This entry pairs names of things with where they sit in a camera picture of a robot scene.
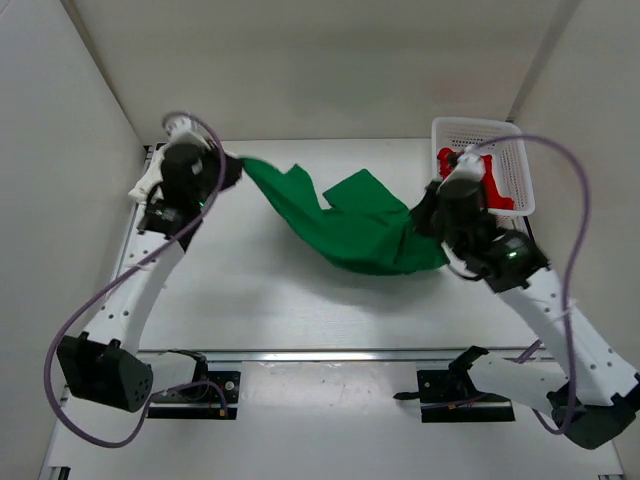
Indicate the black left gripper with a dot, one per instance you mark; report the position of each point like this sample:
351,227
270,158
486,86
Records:
233,171

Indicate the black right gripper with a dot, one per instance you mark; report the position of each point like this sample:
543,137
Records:
419,213

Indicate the green t shirt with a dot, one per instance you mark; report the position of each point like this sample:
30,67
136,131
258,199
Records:
364,229

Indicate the white t shirt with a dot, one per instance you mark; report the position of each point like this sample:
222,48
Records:
151,177

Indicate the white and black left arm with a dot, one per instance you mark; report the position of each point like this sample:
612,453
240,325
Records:
103,363

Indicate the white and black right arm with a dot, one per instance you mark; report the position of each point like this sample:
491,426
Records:
595,395

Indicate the red t shirt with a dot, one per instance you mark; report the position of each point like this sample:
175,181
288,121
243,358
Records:
495,199

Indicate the white plastic basket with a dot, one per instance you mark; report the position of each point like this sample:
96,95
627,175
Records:
510,163

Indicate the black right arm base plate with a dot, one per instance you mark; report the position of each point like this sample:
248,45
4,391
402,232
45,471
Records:
449,396

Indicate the aluminium table edge rail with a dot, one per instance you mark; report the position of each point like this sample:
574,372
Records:
328,355

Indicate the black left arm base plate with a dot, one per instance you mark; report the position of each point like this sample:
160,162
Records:
200,395

